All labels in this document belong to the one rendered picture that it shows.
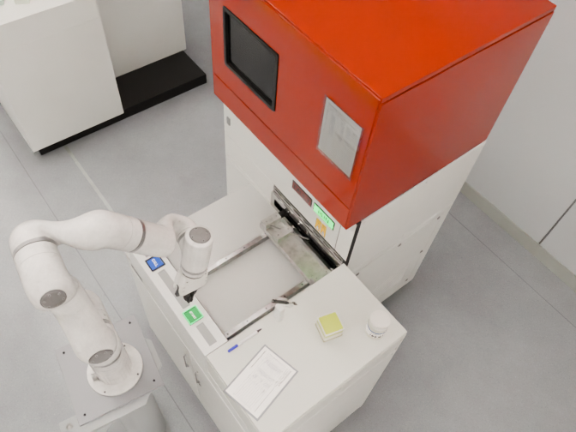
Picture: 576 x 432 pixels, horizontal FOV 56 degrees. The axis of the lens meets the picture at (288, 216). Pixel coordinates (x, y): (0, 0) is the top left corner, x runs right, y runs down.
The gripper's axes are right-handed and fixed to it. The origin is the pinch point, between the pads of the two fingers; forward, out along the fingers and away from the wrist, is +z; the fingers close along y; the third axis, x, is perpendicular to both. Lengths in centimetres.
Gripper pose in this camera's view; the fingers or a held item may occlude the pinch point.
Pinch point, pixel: (189, 296)
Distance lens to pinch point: 182.8
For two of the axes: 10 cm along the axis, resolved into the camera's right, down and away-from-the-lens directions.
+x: 6.1, 6.7, -4.2
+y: -7.6, 3.4, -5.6
